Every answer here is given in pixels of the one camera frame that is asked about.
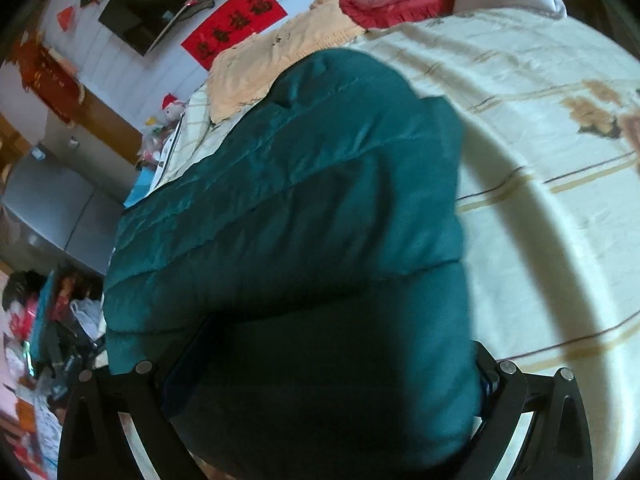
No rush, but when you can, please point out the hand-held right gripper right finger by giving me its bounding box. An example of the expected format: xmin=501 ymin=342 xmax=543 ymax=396
xmin=450 ymin=341 xmax=593 ymax=480

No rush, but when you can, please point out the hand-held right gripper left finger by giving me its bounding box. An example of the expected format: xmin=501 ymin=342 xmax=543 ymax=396
xmin=57 ymin=314 xmax=217 ymax=480

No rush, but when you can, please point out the green quilted puffer jacket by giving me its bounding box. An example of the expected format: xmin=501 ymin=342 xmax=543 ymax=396
xmin=102 ymin=49 xmax=486 ymax=480

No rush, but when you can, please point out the white plastic bag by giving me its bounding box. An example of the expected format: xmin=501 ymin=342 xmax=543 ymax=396
xmin=70 ymin=296 xmax=106 ymax=341

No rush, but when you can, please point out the pile of household clutter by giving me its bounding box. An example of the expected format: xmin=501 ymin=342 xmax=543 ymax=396
xmin=0 ymin=270 xmax=108 ymax=476

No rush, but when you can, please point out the blue bag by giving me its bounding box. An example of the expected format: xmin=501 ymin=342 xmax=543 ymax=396
xmin=122 ymin=167 xmax=156 ymax=208

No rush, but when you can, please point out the floral cream bedsheet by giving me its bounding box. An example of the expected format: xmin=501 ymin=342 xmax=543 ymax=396
xmin=150 ymin=7 xmax=640 ymax=480

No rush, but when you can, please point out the grey wardrobe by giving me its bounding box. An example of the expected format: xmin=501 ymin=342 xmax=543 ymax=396
xmin=0 ymin=142 xmax=126 ymax=276

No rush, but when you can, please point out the clear bag of toys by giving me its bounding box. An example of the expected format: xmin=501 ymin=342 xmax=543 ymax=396
xmin=137 ymin=117 xmax=176 ymax=166

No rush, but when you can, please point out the wooden door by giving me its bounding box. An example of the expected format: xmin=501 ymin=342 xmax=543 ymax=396
xmin=75 ymin=82 xmax=146 ymax=163

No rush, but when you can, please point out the plush toy with red hat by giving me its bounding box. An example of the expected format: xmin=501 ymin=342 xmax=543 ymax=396
xmin=160 ymin=92 xmax=187 ymax=123

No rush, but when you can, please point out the peach ruffled pillow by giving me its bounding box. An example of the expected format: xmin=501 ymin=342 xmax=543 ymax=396
xmin=206 ymin=10 xmax=368 ymax=125

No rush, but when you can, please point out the red hanging decoration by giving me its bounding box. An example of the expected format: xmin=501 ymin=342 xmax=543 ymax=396
xmin=10 ymin=35 xmax=86 ymax=126

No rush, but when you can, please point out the red heart-shaped pillow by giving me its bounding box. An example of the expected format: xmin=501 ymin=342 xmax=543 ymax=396
xmin=339 ymin=0 xmax=446 ymax=30

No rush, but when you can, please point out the red wall banner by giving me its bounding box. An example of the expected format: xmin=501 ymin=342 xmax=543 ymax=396
xmin=180 ymin=0 xmax=288 ymax=72

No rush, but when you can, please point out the black wall television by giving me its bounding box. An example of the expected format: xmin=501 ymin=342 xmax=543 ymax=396
xmin=97 ymin=0 xmax=251 ymax=57

